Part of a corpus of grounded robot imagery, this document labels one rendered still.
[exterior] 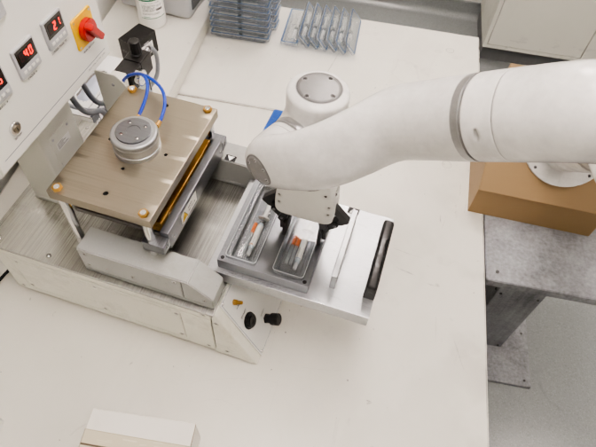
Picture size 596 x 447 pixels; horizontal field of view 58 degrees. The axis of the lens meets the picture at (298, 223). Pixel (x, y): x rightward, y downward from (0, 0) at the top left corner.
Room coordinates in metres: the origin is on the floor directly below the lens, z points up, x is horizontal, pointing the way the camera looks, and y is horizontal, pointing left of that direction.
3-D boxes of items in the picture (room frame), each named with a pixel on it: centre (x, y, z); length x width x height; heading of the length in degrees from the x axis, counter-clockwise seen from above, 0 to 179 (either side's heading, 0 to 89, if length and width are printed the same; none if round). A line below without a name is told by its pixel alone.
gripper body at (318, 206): (0.55, -0.01, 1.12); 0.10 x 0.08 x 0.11; 77
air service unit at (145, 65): (0.86, 0.36, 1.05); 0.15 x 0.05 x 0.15; 167
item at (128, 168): (0.64, 0.31, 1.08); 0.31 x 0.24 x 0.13; 167
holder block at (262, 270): (0.56, 0.03, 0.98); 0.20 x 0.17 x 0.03; 167
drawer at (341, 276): (0.55, -0.02, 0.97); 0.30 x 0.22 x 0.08; 77
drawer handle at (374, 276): (0.52, -0.15, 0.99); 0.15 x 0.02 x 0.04; 167
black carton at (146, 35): (1.26, 0.49, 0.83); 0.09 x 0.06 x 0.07; 154
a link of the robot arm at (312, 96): (0.54, -0.01, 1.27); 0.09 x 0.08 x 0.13; 142
